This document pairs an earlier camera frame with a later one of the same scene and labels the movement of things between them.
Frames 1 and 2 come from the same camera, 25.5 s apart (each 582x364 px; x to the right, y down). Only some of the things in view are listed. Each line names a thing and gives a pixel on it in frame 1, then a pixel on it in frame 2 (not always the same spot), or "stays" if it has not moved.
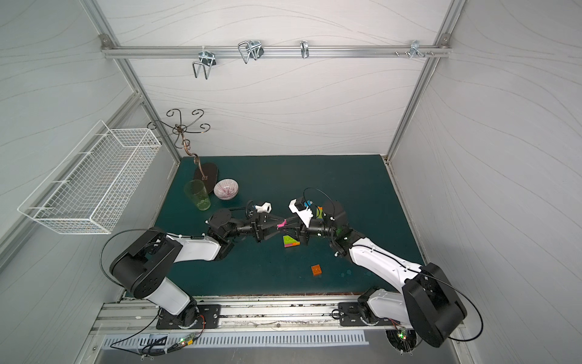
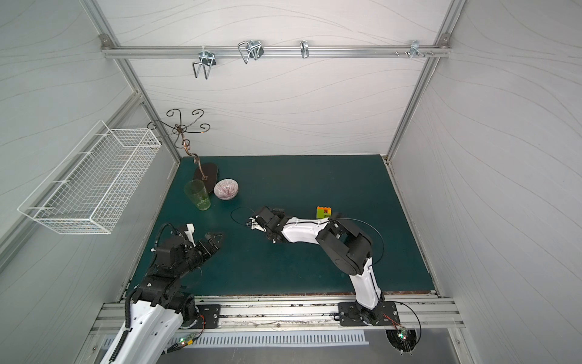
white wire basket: x=89 y=192 stays
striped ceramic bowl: x=226 y=189 stays
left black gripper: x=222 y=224 to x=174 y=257
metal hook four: x=414 y=49 stays
